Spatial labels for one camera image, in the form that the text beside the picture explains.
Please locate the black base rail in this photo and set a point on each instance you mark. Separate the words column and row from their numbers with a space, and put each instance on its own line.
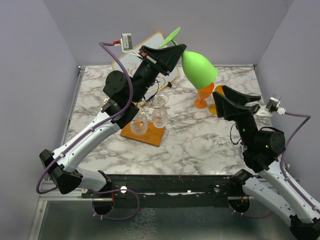
column 170, row 191

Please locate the white board yellow frame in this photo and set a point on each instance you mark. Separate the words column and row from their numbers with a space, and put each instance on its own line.
column 131, row 62

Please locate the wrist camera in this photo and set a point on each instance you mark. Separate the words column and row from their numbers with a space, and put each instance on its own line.
column 271, row 108
column 126, row 44

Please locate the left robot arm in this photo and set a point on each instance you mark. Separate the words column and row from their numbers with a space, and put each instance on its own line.
column 62, row 163

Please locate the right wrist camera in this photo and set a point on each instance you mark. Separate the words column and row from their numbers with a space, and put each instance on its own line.
column 271, row 108

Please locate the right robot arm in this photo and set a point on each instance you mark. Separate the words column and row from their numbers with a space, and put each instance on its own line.
column 264, row 151

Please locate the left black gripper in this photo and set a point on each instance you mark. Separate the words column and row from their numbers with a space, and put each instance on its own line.
column 163, row 60

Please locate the yellow plastic wine glass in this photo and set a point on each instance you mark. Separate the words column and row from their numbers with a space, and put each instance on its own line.
column 212, row 108

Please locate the orange plastic wine glass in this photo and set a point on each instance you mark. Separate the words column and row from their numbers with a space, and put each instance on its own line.
column 203, row 94

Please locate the gold wire glass rack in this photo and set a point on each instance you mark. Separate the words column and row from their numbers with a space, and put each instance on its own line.
column 147, row 135

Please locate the clear ribbed goblet glass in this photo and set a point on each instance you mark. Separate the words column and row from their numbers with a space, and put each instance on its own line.
column 139, row 124

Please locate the clear glass hanging on rack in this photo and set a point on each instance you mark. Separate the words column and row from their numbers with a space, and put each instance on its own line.
column 159, row 114

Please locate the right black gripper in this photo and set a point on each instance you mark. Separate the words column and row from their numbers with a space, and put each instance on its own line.
column 229, row 109

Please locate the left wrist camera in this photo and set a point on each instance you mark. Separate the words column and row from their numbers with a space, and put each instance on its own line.
column 126, row 44

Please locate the green plastic wine glass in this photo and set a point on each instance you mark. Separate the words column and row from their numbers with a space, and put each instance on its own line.
column 196, row 67

